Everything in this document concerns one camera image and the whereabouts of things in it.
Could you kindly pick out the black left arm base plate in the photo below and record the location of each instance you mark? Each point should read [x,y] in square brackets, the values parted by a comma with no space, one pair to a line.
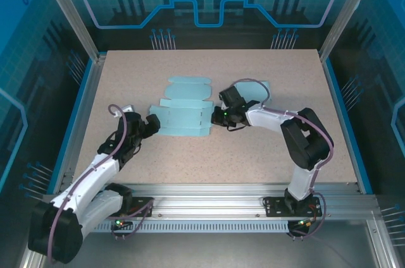
[139,206]

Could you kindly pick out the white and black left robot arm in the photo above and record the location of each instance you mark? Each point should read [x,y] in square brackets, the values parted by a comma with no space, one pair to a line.
[82,186]

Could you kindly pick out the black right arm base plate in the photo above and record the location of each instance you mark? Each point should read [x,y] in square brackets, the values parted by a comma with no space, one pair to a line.
[273,208]

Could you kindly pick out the aluminium frame rail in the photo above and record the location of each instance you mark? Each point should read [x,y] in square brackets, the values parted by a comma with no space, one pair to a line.
[205,198]

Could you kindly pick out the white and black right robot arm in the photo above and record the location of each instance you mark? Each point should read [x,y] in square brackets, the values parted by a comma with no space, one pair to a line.
[303,144]

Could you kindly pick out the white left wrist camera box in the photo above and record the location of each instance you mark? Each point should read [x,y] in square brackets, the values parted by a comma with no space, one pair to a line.
[128,109]

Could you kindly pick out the light blue paper box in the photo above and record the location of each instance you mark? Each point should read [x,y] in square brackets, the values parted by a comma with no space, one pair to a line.
[253,91]
[183,116]

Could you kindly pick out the aluminium frame post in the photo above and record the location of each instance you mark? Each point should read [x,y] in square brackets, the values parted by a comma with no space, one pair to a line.
[348,12]
[77,18]

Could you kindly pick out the aluminium side rail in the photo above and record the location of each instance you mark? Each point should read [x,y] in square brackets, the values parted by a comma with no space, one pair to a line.
[84,122]

